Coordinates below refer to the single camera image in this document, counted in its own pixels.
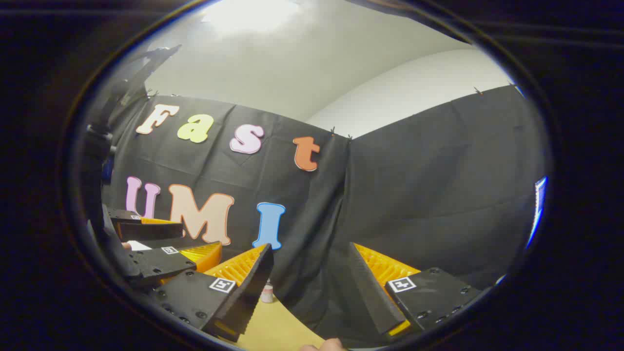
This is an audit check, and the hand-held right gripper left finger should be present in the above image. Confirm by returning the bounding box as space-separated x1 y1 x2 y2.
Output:
150 243 274 343

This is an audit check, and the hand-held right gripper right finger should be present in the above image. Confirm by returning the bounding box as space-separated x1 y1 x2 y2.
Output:
349 241 483 338

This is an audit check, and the black backdrop cloth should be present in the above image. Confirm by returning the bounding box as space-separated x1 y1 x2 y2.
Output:
100 84 549 342

